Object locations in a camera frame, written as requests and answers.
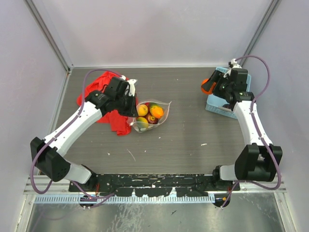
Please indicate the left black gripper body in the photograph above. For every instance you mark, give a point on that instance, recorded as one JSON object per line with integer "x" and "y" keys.
{"x": 125, "y": 106}

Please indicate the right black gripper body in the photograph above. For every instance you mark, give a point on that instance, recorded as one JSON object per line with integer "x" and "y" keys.
{"x": 223, "y": 86}

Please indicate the orange fruit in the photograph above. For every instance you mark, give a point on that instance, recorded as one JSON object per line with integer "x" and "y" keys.
{"x": 207, "y": 86}

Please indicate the clear polka dot zip bag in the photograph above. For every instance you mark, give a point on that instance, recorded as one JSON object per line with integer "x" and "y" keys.
{"x": 166, "y": 106}

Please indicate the dark red apple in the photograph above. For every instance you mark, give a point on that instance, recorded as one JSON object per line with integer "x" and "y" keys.
{"x": 151, "y": 119}

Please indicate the orange green mango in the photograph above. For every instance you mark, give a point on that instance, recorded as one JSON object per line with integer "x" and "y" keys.
{"x": 156, "y": 110}

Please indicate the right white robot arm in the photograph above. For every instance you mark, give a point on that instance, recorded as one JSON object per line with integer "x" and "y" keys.
{"x": 260, "y": 158}

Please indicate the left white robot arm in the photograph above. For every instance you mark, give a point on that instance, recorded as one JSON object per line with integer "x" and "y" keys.
{"x": 48, "y": 153}

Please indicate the red cloth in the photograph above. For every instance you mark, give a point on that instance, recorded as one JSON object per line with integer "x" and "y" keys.
{"x": 117, "y": 122}

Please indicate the light blue plastic basket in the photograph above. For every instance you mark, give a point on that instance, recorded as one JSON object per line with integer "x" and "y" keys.
{"x": 216, "y": 105}

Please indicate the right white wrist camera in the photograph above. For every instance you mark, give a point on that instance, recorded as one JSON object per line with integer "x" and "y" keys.
{"x": 233, "y": 64}

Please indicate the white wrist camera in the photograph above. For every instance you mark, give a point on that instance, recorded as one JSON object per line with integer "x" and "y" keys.
{"x": 130, "y": 89}
{"x": 233, "y": 64}

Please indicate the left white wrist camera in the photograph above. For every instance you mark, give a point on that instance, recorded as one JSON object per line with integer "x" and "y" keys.
{"x": 130, "y": 89}

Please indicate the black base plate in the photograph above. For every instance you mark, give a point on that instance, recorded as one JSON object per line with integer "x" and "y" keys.
{"x": 155, "y": 185}

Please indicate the grey slotted cable duct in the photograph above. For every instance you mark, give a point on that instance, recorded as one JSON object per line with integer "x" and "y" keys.
{"x": 78, "y": 198}

